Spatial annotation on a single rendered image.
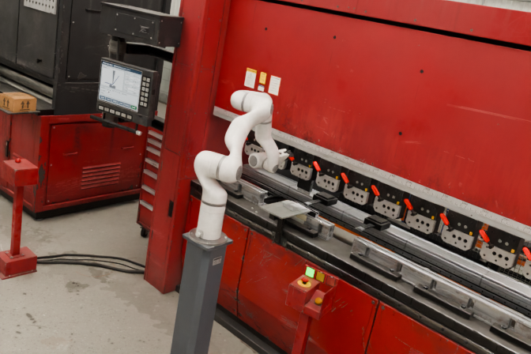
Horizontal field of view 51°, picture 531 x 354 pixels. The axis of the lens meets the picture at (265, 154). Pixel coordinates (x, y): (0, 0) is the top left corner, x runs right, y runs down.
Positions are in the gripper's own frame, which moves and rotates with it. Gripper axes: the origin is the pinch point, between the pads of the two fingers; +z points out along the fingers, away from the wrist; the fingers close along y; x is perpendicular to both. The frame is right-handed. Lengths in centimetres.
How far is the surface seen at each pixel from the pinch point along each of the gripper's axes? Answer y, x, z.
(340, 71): -57, -17, 4
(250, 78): -3, -59, 4
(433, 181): -65, 62, 4
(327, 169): -15.5, 21.0, 3.8
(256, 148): 21.9, -21.0, 3.5
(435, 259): -26, 93, 31
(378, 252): -14, 75, 5
